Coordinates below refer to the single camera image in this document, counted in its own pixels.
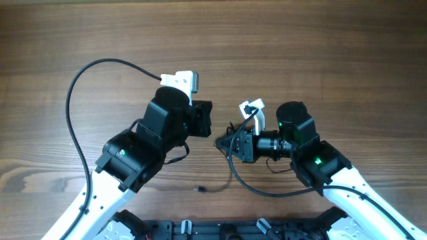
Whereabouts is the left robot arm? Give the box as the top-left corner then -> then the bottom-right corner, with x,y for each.
44,87 -> 213,239

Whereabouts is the camera black cable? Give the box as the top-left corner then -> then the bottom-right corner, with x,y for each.
59,58 -> 163,240
228,107 -> 416,240

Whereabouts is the black usb cable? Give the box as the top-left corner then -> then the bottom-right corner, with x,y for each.
193,121 -> 246,194

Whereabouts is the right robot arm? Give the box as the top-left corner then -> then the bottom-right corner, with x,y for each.
216,99 -> 426,239

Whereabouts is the right camera black cable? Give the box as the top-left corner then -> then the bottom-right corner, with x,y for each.
228,107 -> 416,240

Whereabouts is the left camera black cable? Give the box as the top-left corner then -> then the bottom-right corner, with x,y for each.
59,58 -> 163,240

